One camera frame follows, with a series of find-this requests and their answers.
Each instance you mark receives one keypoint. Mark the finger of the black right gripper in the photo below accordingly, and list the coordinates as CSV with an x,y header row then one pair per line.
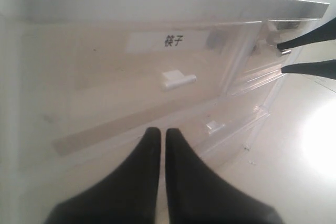
x,y
323,33
326,69

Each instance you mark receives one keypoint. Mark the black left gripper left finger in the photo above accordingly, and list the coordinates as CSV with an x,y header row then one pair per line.
x,y
127,195

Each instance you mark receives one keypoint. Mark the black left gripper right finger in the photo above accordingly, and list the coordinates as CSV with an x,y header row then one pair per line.
x,y
196,194

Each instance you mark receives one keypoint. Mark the wide translucent drawer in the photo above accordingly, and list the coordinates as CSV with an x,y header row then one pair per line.
x,y
183,119

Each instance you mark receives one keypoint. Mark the white translucent drawer cabinet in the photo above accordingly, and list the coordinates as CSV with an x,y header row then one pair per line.
x,y
28,195

